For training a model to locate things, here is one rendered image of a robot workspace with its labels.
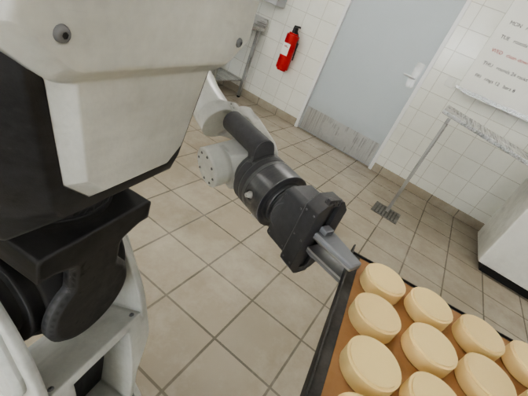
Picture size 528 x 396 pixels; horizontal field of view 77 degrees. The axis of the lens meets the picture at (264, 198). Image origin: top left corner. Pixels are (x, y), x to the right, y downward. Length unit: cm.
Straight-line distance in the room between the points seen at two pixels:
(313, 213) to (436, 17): 363
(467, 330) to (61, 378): 44
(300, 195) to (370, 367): 21
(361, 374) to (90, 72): 28
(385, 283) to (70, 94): 35
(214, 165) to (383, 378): 34
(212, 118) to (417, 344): 43
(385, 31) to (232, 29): 375
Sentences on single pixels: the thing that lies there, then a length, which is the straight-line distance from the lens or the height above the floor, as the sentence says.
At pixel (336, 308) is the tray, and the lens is 37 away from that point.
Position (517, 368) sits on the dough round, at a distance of 47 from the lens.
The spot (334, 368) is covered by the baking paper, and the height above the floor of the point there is 104.
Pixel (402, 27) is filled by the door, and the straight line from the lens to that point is 399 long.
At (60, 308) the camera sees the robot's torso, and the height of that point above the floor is 97.
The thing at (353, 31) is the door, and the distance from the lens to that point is 411.
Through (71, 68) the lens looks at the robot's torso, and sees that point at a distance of 19.
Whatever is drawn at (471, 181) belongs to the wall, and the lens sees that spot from 400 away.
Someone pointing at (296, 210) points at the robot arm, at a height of 107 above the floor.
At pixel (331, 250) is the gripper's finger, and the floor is 106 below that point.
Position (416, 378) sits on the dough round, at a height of 106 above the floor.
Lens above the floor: 128
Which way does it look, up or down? 30 degrees down
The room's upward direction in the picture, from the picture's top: 23 degrees clockwise
